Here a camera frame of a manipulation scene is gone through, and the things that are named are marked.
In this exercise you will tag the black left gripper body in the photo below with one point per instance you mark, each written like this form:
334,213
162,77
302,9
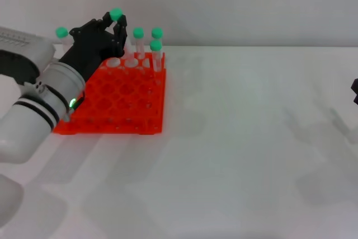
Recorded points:
89,48

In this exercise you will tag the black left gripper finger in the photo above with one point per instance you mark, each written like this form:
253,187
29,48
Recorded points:
107,20
121,32

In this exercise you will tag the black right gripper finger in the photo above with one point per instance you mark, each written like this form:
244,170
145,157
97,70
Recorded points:
355,85
355,99

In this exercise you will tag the green-capped clear test tube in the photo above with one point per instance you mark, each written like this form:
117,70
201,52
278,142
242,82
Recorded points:
157,32
61,32
115,14
155,46
137,32

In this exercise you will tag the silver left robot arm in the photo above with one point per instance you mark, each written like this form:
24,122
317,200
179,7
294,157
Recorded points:
30,104

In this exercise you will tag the orange test tube rack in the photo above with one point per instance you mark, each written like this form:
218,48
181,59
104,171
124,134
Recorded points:
126,99

